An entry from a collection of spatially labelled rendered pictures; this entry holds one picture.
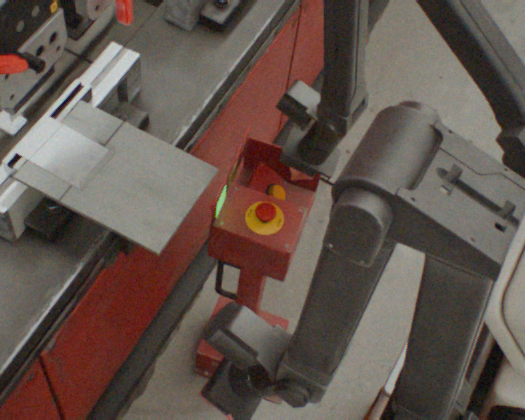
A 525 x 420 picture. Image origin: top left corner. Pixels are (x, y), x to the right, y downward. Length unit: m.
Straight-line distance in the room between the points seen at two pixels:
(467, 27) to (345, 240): 0.50
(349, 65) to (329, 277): 0.56
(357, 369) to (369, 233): 1.71
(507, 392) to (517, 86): 0.38
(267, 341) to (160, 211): 0.39
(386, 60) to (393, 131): 2.32
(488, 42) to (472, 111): 1.80
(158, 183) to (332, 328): 0.58
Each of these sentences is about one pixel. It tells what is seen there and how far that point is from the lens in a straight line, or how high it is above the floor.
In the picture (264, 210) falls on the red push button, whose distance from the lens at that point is 1.49.
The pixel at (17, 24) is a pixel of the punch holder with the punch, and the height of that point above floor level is 1.30.
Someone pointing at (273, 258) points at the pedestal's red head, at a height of 0.74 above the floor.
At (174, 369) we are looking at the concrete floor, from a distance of 2.21.
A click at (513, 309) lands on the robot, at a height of 1.33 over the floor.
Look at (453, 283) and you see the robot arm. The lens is 0.63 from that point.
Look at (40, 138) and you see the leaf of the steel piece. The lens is 1.35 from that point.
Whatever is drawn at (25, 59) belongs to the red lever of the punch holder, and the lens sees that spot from 1.09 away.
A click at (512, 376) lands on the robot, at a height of 1.22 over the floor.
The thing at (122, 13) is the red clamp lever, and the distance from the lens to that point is 1.27.
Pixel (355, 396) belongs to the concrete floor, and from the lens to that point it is 2.24.
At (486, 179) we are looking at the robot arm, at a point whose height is 1.61.
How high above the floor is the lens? 2.07
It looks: 58 degrees down
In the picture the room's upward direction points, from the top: 10 degrees clockwise
